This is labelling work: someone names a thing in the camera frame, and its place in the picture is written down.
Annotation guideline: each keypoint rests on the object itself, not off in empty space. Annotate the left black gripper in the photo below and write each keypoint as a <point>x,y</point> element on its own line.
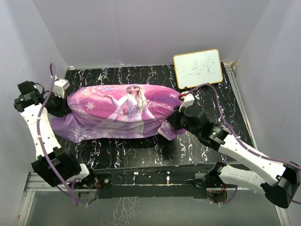
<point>64,109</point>

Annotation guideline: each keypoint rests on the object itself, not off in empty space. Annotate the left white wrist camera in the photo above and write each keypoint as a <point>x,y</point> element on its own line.
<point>60,86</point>

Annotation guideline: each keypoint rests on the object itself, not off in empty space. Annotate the purple Elsa print pillowcase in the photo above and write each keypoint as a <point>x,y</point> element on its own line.
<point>118,111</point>

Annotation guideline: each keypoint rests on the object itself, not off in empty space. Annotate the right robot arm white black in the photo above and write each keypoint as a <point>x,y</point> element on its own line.
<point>277,181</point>

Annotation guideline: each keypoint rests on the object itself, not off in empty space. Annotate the aluminium table frame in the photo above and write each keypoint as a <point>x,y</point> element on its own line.
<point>36,182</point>

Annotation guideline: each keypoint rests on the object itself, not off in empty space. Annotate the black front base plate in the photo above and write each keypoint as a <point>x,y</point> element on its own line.
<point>161,181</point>

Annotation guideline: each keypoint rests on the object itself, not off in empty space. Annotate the small whiteboard with orange frame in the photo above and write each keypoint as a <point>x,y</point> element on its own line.
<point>196,68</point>

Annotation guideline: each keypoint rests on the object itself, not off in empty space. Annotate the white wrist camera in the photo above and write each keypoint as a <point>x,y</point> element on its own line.
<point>60,86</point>
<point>187,100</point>

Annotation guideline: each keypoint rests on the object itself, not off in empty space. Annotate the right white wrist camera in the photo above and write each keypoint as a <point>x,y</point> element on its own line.
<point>187,100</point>

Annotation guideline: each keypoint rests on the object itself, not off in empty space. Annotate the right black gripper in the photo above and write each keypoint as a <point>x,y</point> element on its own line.
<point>174,117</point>

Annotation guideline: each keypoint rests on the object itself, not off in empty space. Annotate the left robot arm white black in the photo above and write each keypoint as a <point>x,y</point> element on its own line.
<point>54,163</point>

